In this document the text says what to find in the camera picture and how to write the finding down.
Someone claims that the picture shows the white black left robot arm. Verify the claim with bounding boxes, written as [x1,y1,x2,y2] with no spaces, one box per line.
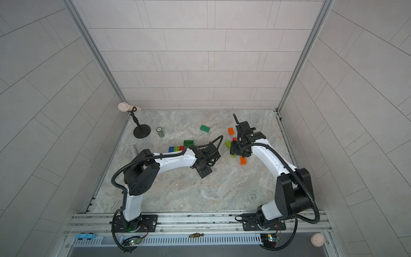
[111,143,221,222]

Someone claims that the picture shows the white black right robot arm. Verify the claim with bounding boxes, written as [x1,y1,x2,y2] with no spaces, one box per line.
[230,114,320,229]

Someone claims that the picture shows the dark green lego brick near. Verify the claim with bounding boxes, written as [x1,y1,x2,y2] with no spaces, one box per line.
[183,140,194,147]

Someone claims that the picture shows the dark green lego brick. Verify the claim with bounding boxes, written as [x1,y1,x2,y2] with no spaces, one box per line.
[183,140,194,147]
[200,125,210,133]

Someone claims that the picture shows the dark green lego brick far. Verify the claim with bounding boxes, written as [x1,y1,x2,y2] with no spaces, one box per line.
[200,125,210,133]

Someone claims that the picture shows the green camouflage can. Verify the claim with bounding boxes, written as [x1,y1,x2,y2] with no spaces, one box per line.
[156,127,165,138]

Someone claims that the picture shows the black microphone stand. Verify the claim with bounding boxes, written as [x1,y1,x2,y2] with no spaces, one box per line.
[118,102,151,139]

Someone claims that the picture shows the glitter silver microphone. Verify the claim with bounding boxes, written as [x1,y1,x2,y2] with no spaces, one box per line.
[128,145,137,159]

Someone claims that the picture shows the brass fitting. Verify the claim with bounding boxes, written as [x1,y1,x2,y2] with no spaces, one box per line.
[189,233,204,238]

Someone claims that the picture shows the right circuit board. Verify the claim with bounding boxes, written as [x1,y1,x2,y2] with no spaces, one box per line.
[260,233,280,250]

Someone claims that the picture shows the circuit board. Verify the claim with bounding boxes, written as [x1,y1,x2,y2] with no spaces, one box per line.
[122,236,143,247]
[260,233,280,250]

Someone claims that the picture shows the left circuit board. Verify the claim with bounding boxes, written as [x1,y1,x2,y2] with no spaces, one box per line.
[122,236,143,247]

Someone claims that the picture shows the beige round knob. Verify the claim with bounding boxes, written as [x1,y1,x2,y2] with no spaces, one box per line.
[310,233,326,247]

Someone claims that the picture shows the light blue clip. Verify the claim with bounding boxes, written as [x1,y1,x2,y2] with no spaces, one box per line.
[75,233,96,240]

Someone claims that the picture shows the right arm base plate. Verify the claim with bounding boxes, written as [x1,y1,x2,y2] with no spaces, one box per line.
[235,212,286,231]

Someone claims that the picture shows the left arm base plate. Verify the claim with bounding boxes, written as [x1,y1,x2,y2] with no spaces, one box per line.
[110,214,158,233]

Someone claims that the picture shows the metal corner frame post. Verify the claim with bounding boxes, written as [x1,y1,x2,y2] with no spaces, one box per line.
[277,0,335,112]

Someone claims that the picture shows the left metal corner post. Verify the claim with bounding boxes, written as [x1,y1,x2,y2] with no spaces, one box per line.
[62,0,126,102]

